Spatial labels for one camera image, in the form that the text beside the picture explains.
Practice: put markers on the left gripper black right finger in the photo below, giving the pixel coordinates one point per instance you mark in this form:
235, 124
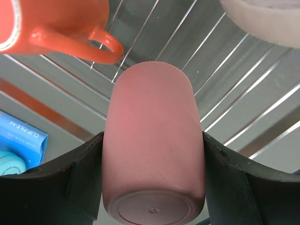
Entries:
240, 191

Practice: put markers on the pink plastic cup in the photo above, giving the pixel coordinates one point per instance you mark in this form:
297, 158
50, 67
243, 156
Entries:
153, 167

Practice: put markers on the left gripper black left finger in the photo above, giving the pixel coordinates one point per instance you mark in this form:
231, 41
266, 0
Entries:
64, 191

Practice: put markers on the white plate blue rim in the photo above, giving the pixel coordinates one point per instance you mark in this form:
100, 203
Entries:
274, 21

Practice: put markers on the chrome wire dish rack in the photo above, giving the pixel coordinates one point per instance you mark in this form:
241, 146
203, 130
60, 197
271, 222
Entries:
247, 90

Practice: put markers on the blue book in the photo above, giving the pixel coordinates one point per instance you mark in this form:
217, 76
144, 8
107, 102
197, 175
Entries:
22, 139

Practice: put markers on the orange ceramic mug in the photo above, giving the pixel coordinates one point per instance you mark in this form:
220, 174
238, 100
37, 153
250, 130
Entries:
73, 27

